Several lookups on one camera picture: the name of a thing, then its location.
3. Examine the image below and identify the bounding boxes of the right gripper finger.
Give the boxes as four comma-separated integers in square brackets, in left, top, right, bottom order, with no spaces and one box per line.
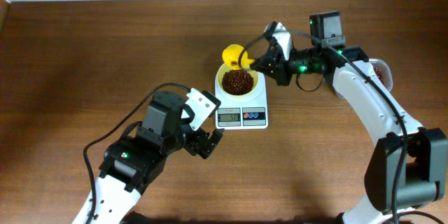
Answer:
[251,66,279,83]
[250,47,279,70]

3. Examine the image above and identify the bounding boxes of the red beans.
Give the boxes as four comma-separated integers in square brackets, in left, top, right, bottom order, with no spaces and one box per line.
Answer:
[220,65,391,98]

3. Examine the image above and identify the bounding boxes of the yellow plastic measuring scoop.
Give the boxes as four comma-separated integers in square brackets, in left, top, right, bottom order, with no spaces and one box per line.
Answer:
[222,44,255,70]

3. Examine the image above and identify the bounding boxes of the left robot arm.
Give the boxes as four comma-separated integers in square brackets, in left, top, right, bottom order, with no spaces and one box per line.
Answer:
[74,89,223,223]

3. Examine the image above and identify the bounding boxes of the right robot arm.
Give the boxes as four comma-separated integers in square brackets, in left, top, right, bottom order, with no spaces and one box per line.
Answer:
[250,11,447,223]

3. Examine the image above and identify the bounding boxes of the white digital kitchen scale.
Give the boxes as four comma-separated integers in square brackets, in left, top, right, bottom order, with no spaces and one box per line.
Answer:
[215,73,269,130]

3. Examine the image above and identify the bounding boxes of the yellow plastic bowl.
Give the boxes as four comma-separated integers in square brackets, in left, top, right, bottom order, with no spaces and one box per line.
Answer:
[217,64,258,96]

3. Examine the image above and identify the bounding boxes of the clear plastic container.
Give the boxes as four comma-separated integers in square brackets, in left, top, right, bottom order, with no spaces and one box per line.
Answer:
[332,59,393,99]

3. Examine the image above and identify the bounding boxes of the right black camera cable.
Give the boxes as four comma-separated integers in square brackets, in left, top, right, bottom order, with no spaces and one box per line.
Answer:
[237,29,448,224]

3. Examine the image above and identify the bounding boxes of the black camera cable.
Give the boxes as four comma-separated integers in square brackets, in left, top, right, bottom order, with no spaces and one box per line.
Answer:
[237,29,448,224]
[83,82,192,224]

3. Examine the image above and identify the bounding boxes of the left black camera cable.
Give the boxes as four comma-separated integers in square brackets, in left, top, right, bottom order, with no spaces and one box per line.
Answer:
[83,82,192,224]

